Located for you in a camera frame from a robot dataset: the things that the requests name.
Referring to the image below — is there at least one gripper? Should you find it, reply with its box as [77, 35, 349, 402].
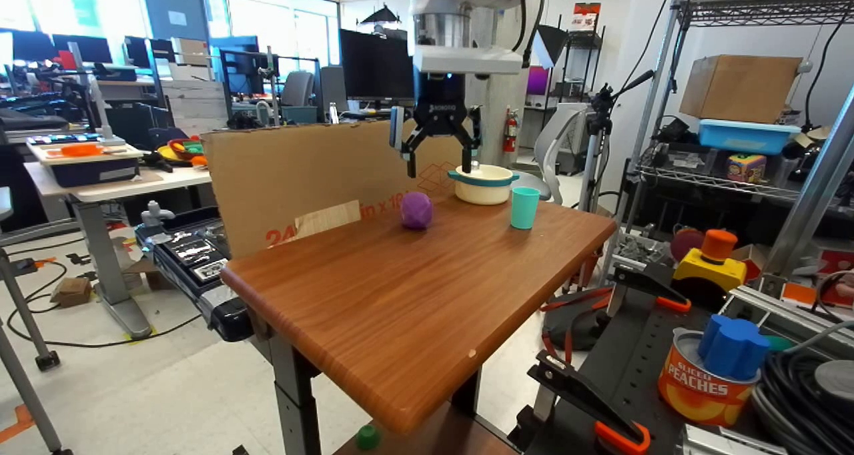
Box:
[400, 73, 483, 178]

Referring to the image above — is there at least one cream pot with teal rim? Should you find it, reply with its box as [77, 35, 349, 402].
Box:
[447, 163, 520, 206]

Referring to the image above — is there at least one red fire extinguisher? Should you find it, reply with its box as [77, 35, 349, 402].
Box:
[502, 105, 520, 153]

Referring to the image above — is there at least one purple ball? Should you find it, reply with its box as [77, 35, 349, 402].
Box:
[400, 191, 434, 230]

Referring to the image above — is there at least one black monitor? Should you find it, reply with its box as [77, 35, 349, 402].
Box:
[338, 28, 416, 103]

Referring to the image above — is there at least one teal cup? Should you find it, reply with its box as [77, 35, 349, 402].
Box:
[510, 187, 540, 230]

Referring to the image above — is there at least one grey office chair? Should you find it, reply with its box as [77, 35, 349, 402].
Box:
[514, 102, 592, 203]

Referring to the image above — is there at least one cardboard sheet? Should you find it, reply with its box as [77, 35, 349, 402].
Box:
[200, 118, 468, 261]

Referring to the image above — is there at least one black shelf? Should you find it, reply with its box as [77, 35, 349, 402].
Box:
[556, 13, 608, 109]

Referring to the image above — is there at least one black clamp with orange tips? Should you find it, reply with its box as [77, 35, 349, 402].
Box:
[527, 350, 652, 455]
[610, 264, 693, 314]

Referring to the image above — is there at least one bowl of toy food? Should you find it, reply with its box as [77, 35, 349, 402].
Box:
[157, 137, 209, 167]

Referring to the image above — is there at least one red ball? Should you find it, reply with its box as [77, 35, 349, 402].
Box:
[670, 227, 705, 263]

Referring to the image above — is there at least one yellow emergency stop button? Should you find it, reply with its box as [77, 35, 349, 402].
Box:
[672, 229, 748, 304]

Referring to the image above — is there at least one blue plastic bin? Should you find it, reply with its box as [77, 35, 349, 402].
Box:
[697, 119, 801, 156]

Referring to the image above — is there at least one colourful toy cube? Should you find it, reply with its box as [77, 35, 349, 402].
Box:
[726, 153, 768, 184]

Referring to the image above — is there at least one grey bin with tray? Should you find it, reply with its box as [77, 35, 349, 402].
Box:
[28, 135, 145, 188]

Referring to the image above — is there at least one blue plastic block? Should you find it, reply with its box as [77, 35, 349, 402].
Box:
[698, 314, 772, 382]

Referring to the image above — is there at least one white desk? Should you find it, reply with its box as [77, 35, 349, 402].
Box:
[24, 145, 216, 341]

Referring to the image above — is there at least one orange food can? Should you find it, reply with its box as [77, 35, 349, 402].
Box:
[658, 328, 762, 428]

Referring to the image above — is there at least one aluminium bar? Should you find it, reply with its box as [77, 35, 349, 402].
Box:
[761, 87, 854, 290]

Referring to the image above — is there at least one row of monitors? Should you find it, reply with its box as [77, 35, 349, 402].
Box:
[0, 31, 177, 70]

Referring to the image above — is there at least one small cardboard box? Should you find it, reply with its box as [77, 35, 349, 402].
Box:
[51, 276, 93, 308]

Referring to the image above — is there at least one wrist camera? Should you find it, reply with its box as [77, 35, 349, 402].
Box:
[412, 45, 525, 77]

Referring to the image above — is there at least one camera on tripod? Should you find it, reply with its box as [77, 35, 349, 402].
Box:
[576, 69, 657, 213]

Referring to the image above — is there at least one black bag with red straps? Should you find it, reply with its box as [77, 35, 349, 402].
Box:
[539, 287, 613, 353]

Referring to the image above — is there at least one metal wire shelf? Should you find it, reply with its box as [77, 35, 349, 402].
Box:
[599, 0, 854, 289]

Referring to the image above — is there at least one coil of black cable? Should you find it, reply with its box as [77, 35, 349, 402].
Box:
[750, 351, 854, 455]

